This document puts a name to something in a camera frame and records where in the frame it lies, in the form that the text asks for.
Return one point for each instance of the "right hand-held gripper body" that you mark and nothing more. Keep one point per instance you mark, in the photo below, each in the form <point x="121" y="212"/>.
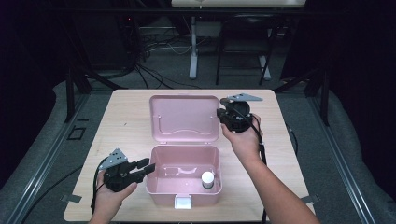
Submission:
<point x="238" y="119"/>

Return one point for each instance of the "black metal stand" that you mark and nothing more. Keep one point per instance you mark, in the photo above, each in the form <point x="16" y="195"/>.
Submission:
<point x="70" y="93"/>
<point x="325" y="96"/>

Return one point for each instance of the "white desk leg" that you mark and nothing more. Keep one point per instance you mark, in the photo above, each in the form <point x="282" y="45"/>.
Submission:
<point x="193" y="53"/>
<point x="265" y="68"/>

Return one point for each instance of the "aluminium floor rail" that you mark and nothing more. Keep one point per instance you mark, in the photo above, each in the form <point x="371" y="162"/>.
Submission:
<point x="342" y="168"/>
<point x="40" y="168"/>

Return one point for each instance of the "person's right hand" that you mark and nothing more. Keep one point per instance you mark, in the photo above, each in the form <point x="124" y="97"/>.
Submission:
<point x="246" y="144"/>

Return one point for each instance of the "person's left hand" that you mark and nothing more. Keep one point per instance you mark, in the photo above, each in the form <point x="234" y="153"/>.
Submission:
<point x="107" y="202"/>

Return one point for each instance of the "small white-capped bottle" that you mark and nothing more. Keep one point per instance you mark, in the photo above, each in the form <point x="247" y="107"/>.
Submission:
<point x="207" y="178"/>

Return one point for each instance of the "black table grommet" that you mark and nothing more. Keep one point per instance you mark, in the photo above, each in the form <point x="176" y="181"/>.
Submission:
<point x="223" y="101"/>

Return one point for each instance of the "black chair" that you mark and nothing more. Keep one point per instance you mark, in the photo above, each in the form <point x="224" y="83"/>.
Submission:
<point x="246" y="34"/>

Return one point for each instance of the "black horizontal bar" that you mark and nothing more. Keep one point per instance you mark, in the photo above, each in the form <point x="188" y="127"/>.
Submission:
<point x="155" y="12"/>

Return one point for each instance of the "grey table bracket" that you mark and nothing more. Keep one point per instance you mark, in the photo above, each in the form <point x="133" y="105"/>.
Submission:
<point x="71" y="198"/>
<point x="311" y="199"/>

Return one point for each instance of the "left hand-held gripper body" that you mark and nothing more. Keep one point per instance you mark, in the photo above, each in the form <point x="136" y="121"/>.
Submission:
<point x="116" y="179"/>

